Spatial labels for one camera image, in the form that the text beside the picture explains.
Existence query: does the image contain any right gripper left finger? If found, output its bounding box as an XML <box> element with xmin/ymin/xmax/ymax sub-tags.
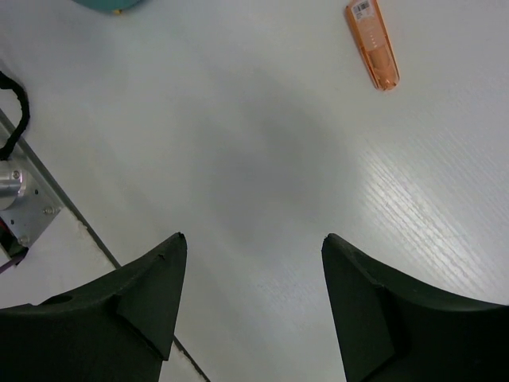
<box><xmin>1</xmin><ymin>232</ymin><xmax>187</xmax><ymax>381</ymax></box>

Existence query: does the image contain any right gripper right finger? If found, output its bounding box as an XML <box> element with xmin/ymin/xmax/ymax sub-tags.
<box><xmin>321</xmin><ymin>234</ymin><xmax>508</xmax><ymax>381</ymax></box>

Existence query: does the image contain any orange correction tape case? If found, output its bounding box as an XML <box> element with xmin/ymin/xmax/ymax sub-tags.
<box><xmin>345</xmin><ymin>0</ymin><xmax>400</xmax><ymax>92</ymax></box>

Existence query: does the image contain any teal round divided organizer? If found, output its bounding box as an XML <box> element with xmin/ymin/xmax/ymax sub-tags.
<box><xmin>72</xmin><ymin>0</ymin><xmax>150</xmax><ymax>16</ymax></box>

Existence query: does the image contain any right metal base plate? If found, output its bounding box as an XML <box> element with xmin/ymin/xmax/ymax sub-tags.
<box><xmin>1</xmin><ymin>138</ymin><xmax>64</xmax><ymax>258</ymax></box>

